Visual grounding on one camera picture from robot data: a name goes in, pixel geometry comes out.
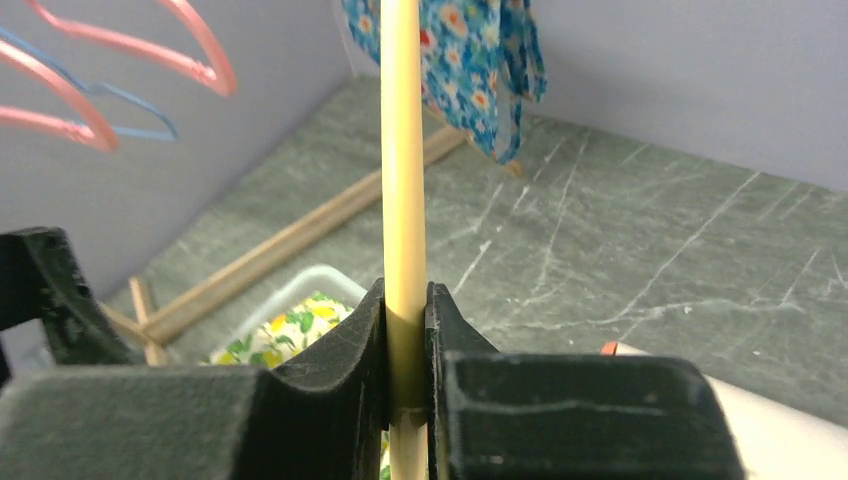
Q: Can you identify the blue floral skirt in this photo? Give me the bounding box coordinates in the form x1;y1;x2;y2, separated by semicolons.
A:
341;0;550;167

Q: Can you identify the yellow wooden hanger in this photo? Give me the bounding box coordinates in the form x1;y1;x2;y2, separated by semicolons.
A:
380;1;427;479

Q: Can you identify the yellow lemon print skirt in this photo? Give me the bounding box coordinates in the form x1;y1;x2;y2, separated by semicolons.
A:
202;291;353;368

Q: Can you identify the white plastic basket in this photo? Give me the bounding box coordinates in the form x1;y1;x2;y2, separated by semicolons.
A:
216;264;367;350

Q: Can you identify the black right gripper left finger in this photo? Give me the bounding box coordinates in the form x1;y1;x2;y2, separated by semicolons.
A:
1;281;387;479

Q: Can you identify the wooden clothes rack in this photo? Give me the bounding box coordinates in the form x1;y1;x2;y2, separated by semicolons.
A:
104;126;465;366

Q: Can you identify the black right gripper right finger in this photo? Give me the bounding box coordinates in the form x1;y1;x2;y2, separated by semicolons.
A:
425;283;746;479

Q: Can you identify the blue wire hanger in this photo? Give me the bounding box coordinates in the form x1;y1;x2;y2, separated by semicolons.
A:
1;27;180;142

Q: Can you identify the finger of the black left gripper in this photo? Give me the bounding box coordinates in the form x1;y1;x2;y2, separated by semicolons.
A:
1;227;133;385

